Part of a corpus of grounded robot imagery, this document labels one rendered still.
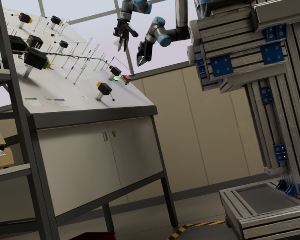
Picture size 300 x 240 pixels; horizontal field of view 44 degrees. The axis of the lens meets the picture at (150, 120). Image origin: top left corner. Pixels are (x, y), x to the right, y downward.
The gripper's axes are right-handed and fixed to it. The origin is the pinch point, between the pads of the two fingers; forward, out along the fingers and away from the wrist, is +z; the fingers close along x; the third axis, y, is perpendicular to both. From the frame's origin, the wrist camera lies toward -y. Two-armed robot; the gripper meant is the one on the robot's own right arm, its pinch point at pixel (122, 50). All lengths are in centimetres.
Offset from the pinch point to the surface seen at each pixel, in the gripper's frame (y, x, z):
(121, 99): -12.6, 13.6, 29.1
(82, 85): 2.1, 38.8, 22.2
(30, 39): 25, 60, 1
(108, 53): 67, -103, 14
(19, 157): -8, 97, 50
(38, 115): -13, 94, 29
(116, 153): -27, 37, 56
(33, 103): -6, 90, 26
